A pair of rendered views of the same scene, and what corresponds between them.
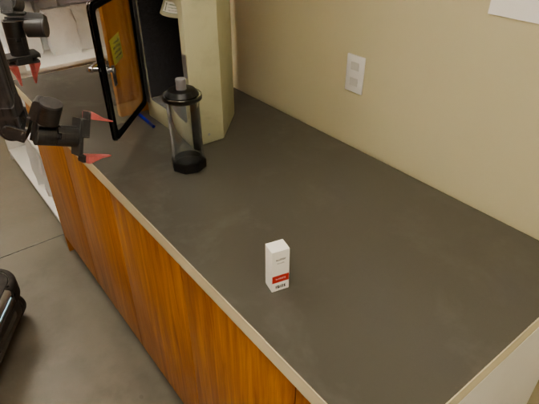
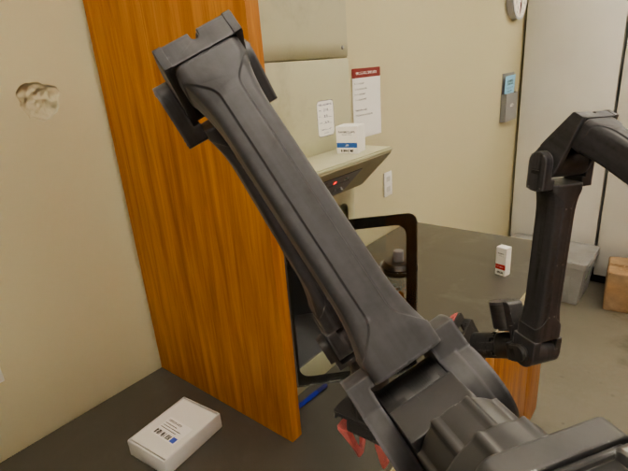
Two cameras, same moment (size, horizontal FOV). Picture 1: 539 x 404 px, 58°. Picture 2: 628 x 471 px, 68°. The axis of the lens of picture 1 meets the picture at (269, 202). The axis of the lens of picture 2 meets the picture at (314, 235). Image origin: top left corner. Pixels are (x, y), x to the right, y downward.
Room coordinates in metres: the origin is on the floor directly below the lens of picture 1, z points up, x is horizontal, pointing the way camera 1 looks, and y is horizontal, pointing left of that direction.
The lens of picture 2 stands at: (1.72, 1.35, 1.70)
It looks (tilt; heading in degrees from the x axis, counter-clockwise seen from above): 20 degrees down; 258
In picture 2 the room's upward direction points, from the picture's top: 4 degrees counter-clockwise
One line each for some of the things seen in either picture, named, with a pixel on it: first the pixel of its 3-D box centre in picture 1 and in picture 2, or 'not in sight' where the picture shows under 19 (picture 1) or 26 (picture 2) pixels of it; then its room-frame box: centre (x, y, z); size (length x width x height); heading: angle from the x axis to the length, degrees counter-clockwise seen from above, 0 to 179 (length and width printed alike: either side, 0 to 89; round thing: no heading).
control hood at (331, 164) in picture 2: not in sight; (333, 180); (1.47, 0.38, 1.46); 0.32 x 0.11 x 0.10; 38
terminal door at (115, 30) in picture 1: (120, 61); (350, 304); (1.47, 0.45, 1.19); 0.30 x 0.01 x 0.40; 174
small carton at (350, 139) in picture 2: not in sight; (350, 138); (1.42, 0.34, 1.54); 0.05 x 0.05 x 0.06; 52
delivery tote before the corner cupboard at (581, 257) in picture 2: not in sight; (545, 267); (-0.58, -1.39, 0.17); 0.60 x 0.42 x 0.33; 126
